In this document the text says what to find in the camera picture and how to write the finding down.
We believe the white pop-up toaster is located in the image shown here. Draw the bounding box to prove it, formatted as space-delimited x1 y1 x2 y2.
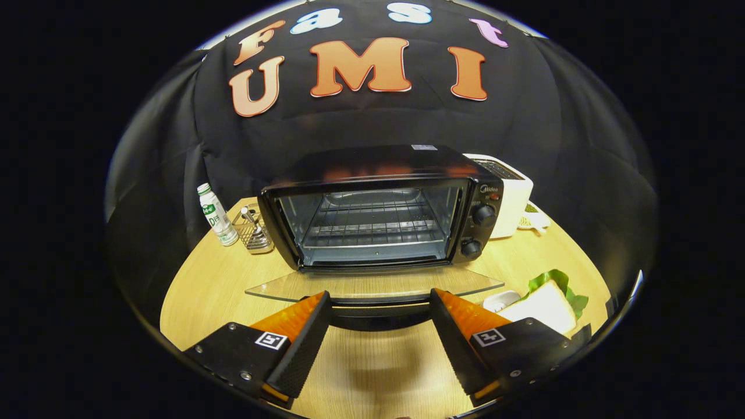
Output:
464 153 534 239

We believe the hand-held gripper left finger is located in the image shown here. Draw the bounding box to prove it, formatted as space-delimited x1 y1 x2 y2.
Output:
183 291 334 408

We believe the metal wire basket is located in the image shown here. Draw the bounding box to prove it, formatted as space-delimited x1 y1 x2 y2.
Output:
232 204 275 255

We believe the metal shaker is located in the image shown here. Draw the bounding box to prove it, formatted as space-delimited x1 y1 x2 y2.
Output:
240 208 268 248

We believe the white divided bean dish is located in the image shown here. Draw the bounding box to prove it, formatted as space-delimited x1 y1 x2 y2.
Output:
518 201 551 233

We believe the lettuce sandwich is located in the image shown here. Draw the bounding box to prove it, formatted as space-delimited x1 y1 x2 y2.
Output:
498 269 590 335

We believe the black toaster oven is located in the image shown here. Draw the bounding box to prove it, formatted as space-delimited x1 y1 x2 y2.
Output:
244 144 506 332

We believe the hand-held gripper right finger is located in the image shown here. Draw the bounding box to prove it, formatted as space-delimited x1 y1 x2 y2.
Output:
430 288 591 408

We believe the white rectangular tray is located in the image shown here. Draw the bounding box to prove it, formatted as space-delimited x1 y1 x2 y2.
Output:
482 290 586 341

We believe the white bottle green label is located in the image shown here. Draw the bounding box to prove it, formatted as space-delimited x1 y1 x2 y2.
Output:
197 183 239 247

